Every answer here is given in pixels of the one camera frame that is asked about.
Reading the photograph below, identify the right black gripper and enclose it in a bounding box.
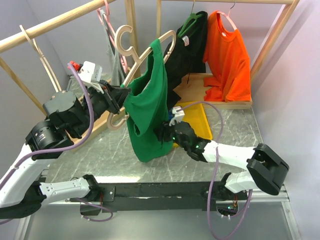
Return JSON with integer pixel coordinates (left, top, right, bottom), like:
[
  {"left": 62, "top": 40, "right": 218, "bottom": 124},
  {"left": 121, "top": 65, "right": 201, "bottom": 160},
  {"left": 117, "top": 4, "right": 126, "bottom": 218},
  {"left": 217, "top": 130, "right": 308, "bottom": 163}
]
[{"left": 153, "top": 117, "right": 189, "bottom": 152}]

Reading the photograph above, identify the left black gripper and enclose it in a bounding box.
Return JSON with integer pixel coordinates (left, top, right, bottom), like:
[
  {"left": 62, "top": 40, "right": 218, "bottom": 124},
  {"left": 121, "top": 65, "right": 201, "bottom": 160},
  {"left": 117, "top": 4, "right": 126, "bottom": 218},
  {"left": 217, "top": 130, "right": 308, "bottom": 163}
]
[{"left": 71, "top": 78, "right": 131, "bottom": 137}]

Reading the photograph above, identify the green tank top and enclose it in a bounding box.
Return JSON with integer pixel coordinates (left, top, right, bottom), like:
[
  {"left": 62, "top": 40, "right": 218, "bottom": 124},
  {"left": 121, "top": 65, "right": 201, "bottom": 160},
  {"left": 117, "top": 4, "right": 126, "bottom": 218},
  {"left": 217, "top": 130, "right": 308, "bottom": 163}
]
[{"left": 124, "top": 39, "right": 174, "bottom": 163}]

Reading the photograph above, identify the wooden hanger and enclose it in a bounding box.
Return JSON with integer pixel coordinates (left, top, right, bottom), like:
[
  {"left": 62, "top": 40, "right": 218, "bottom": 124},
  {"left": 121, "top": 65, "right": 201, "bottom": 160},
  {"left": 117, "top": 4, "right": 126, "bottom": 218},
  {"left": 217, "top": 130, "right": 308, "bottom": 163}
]
[
  {"left": 106, "top": 25, "right": 177, "bottom": 131},
  {"left": 19, "top": 25, "right": 62, "bottom": 93}
]

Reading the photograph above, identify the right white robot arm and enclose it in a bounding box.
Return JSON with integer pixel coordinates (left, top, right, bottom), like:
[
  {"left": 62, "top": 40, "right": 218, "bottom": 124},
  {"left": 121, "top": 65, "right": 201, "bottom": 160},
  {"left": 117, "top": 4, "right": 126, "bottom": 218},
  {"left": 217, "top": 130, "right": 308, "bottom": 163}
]
[{"left": 154, "top": 121, "right": 290, "bottom": 199}]

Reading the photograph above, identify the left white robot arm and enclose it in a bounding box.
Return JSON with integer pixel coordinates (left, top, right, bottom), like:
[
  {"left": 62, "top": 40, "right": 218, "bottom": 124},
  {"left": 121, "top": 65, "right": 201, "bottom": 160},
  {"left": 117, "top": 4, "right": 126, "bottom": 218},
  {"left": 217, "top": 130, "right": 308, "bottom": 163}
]
[{"left": 0, "top": 80, "right": 131, "bottom": 224}]

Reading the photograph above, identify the grey tank top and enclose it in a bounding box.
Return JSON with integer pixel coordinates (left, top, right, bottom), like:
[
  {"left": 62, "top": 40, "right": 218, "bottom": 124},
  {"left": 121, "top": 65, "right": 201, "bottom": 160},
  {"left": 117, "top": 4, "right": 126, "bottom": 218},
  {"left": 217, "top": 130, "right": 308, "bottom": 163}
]
[{"left": 102, "top": 25, "right": 127, "bottom": 86}]

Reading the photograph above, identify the pink hanger left rack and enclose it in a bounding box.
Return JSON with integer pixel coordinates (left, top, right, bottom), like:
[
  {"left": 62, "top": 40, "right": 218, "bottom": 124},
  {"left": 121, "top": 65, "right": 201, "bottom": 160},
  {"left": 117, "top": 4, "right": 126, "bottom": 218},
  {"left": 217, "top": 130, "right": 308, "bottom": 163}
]
[{"left": 96, "top": 0, "right": 128, "bottom": 74}]

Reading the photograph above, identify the pink hanger rack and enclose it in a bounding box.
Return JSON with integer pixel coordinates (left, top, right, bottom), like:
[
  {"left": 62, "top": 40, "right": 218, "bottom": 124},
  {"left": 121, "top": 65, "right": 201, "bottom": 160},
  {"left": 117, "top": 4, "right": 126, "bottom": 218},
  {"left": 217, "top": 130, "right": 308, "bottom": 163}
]
[
  {"left": 96, "top": 0, "right": 128, "bottom": 74},
  {"left": 217, "top": 0, "right": 238, "bottom": 31}
]

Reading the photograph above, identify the green hanger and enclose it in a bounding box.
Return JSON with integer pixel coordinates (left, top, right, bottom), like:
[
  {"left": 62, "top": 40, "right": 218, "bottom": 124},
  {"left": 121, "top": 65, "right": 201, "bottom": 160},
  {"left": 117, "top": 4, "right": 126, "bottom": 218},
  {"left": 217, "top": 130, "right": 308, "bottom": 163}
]
[{"left": 177, "top": 0, "right": 203, "bottom": 38}]

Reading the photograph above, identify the pink hanger right rack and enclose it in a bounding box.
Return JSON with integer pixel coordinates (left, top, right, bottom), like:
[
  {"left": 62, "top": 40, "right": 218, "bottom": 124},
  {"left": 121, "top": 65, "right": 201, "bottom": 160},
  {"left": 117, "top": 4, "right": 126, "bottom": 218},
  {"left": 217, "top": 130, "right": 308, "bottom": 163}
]
[{"left": 217, "top": 0, "right": 238, "bottom": 31}]

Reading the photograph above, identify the blue garment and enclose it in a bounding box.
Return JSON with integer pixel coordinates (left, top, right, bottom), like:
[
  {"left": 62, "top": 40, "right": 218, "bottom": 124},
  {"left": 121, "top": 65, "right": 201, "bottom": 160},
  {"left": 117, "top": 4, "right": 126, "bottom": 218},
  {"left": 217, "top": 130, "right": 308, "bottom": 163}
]
[{"left": 168, "top": 109, "right": 174, "bottom": 122}]

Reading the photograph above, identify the yellow plastic tray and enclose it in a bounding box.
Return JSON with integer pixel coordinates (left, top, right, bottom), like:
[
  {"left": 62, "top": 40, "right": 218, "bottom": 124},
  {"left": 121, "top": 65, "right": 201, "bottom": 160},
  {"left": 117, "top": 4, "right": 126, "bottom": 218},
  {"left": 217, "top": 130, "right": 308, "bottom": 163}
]
[{"left": 182, "top": 104, "right": 213, "bottom": 140}]

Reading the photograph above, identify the right wooden clothes rack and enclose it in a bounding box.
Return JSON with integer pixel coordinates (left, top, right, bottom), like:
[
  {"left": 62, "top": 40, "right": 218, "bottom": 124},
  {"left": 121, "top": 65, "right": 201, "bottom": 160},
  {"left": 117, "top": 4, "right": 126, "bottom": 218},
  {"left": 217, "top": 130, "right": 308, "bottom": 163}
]
[{"left": 153, "top": 0, "right": 301, "bottom": 110}]

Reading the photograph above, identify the wooden clothes rack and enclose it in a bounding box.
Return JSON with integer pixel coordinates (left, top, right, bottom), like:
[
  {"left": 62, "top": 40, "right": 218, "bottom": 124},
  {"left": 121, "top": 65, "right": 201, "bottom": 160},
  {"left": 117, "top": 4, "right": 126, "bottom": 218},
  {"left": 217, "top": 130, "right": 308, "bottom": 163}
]
[
  {"left": 153, "top": 0, "right": 301, "bottom": 110},
  {"left": 0, "top": 0, "right": 142, "bottom": 146}
]

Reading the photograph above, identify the black t-shirt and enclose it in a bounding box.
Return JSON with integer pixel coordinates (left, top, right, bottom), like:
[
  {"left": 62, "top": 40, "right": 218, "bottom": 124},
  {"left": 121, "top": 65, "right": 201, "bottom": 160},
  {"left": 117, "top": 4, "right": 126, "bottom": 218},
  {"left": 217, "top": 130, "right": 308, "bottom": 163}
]
[{"left": 165, "top": 11, "right": 208, "bottom": 110}]

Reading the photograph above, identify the orange t-shirt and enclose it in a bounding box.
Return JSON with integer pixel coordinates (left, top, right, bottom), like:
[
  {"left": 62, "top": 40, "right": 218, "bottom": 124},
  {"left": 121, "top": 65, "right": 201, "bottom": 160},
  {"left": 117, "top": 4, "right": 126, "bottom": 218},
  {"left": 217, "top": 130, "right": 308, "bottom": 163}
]
[{"left": 202, "top": 11, "right": 251, "bottom": 102}]

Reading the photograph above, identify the left wooden clothes rack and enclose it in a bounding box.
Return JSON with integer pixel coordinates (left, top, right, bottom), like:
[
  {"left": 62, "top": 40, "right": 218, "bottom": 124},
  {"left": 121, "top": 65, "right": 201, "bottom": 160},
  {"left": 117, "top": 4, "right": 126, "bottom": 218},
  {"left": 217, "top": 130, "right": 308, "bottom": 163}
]
[{"left": 0, "top": 0, "right": 142, "bottom": 146}]

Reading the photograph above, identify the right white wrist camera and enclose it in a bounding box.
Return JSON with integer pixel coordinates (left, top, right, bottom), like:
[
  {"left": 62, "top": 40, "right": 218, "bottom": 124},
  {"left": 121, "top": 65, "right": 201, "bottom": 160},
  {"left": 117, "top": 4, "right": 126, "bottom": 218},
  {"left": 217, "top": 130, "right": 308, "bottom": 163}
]
[{"left": 169, "top": 106, "right": 185, "bottom": 126}]

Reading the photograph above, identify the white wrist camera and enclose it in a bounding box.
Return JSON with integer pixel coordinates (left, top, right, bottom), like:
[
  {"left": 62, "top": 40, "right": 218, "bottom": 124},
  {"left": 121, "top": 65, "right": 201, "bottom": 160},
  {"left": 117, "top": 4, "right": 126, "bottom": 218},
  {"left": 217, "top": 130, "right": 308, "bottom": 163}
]
[
  {"left": 67, "top": 61, "right": 104, "bottom": 94},
  {"left": 169, "top": 106, "right": 185, "bottom": 126}
]

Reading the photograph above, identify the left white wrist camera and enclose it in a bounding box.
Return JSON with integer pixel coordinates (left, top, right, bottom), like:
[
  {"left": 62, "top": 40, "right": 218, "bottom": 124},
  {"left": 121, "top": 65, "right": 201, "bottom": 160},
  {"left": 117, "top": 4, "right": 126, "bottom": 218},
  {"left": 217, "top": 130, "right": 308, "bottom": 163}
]
[{"left": 67, "top": 61, "right": 104, "bottom": 94}]

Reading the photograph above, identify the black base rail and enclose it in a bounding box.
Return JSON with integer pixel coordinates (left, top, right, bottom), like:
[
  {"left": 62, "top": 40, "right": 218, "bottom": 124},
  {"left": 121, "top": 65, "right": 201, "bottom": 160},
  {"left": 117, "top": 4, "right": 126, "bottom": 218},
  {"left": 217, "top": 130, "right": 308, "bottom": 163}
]
[{"left": 69, "top": 180, "right": 253, "bottom": 216}]

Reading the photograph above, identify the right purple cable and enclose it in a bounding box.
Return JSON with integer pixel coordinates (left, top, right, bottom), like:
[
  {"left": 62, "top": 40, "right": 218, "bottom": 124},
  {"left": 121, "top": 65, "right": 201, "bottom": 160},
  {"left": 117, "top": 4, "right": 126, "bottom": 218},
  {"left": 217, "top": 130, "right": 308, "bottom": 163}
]
[{"left": 178, "top": 100, "right": 252, "bottom": 238}]

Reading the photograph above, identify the purple cable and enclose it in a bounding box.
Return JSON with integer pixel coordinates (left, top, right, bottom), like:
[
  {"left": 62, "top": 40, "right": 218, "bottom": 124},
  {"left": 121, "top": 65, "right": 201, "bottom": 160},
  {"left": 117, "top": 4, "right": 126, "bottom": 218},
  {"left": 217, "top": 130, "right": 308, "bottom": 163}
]
[
  {"left": 0, "top": 63, "right": 115, "bottom": 225},
  {"left": 178, "top": 100, "right": 252, "bottom": 238}
]

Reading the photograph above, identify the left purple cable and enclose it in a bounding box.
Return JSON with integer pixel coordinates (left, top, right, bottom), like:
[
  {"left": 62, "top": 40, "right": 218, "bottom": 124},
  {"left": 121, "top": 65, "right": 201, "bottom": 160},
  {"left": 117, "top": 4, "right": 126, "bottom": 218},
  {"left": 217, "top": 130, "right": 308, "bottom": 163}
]
[{"left": 0, "top": 63, "right": 115, "bottom": 225}]

